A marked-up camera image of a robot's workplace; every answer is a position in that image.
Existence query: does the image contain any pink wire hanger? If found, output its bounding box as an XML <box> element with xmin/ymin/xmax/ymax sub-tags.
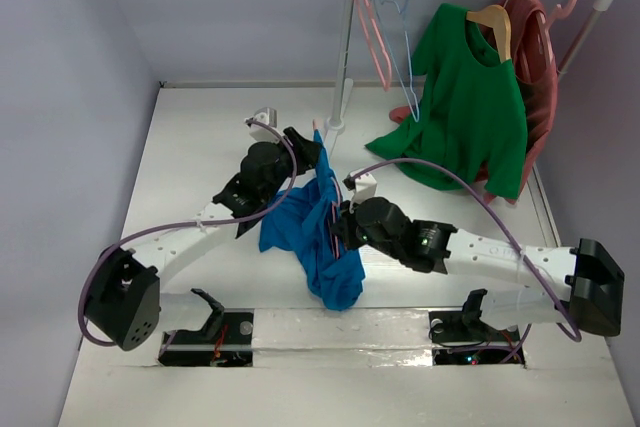
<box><xmin>311</xmin><ymin>117</ymin><xmax>346</xmax><ymax>258</ymax></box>

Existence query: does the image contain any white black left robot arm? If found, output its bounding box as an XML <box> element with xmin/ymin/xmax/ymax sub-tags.
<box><xmin>77</xmin><ymin>127</ymin><xmax>324</xmax><ymax>351</ymax></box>

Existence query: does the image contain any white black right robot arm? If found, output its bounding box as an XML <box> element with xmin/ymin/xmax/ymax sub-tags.
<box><xmin>331</xmin><ymin>197</ymin><xmax>625</xmax><ymax>339</ymax></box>

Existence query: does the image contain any pink plastic hanger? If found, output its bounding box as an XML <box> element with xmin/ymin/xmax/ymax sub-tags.
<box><xmin>543</xmin><ymin>0</ymin><xmax>578</xmax><ymax>32</ymax></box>
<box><xmin>355</xmin><ymin>0</ymin><xmax>392</xmax><ymax>91</ymax></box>

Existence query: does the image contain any light blue wire hanger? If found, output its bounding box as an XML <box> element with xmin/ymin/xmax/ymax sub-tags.
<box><xmin>371</xmin><ymin>0</ymin><xmax>421</xmax><ymax>123</ymax></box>

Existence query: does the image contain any green t-shirt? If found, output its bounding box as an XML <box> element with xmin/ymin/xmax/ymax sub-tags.
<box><xmin>366</xmin><ymin>3</ymin><xmax>528</xmax><ymax>199</ymax></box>

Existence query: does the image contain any pink plastic hanger left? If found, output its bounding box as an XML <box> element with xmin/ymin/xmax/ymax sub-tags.
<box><xmin>355</xmin><ymin>0</ymin><xmax>392</xmax><ymax>91</ymax></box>

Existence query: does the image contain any wooden hanger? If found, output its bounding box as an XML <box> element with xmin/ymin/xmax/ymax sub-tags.
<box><xmin>466</xmin><ymin>4</ymin><xmax>512</xmax><ymax>63</ymax></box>

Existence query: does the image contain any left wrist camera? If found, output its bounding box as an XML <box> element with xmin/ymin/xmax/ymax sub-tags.
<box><xmin>245</xmin><ymin>107</ymin><xmax>278</xmax><ymax>143</ymax></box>

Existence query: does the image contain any blue t-shirt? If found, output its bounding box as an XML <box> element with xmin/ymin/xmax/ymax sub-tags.
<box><xmin>258</xmin><ymin>148</ymin><xmax>365</xmax><ymax>311</ymax></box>

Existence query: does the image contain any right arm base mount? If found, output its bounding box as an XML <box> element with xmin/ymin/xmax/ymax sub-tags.
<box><xmin>428</xmin><ymin>289</ymin><xmax>526</xmax><ymax>366</ymax></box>

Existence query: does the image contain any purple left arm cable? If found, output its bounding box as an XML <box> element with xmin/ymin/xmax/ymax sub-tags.
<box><xmin>77</xmin><ymin>119</ymin><xmax>299</xmax><ymax>348</ymax></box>

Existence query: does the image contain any pink plastic hanger right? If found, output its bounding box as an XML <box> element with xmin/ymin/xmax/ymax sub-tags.
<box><xmin>543</xmin><ymin>0</ymin><xmax>578</xmax><ymax>32</ymax></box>

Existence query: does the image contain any salmon red t-shirt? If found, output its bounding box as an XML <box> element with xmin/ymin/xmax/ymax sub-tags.
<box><xmin>391</xmin><ymin>0</ymin><xmax>558</xmax><ymax>201</ymax></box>

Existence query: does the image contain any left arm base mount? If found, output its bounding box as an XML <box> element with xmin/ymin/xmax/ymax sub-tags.
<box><xmin>158</xmin><ymin>288</ymin><xmax>254</xmax><ymax>368</ymax></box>

